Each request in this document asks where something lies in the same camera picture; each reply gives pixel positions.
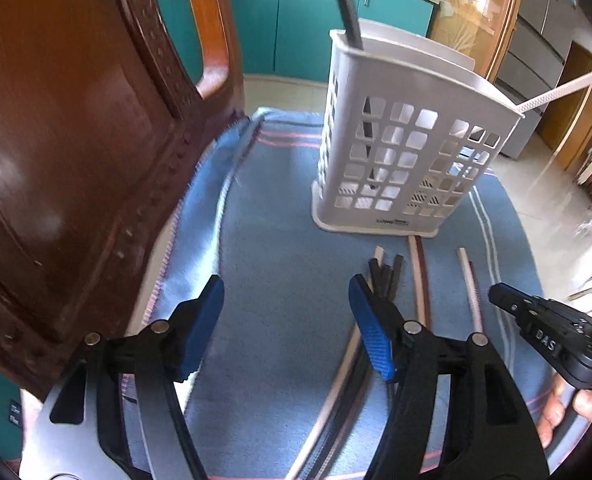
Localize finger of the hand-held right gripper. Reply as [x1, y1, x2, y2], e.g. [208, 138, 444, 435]
[490, 282, 584, 386]

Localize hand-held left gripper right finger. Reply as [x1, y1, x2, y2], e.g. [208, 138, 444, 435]
[348, 274, 551, 480]

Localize person's right hand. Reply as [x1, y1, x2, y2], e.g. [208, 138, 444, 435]
[536, 375, 592, 453]

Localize teal kitchen cabinets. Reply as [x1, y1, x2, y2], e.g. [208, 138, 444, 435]
[148, 0, 441, 83]

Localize blue striped cloth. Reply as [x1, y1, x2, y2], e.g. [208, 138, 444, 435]
[126, 107, 576, 480]

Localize wooden glass cabinet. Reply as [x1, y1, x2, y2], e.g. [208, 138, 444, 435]
[428, 0, 526, 81]

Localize white chopstick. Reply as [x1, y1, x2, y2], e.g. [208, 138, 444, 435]
[456, 247, 485, 335]
[514, 69, 592, 117]

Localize brown wooden chair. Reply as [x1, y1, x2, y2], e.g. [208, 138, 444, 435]
[0, 0, 249, 403]

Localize white plastic utensil holder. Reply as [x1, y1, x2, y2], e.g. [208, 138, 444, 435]
[310, 29, 526, 238]

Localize grey refrigerator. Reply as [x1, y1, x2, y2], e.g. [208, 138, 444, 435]
[493, 0, 584, 161]

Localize beige chopstick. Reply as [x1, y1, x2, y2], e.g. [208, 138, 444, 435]
[407, 235, 429, 322]
[286, 246, 384, 480]

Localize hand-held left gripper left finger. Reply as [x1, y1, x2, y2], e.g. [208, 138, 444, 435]
[21, 275, 225, 480]

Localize wooden door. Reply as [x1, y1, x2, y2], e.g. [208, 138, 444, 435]
[536, 42, 592, 171]

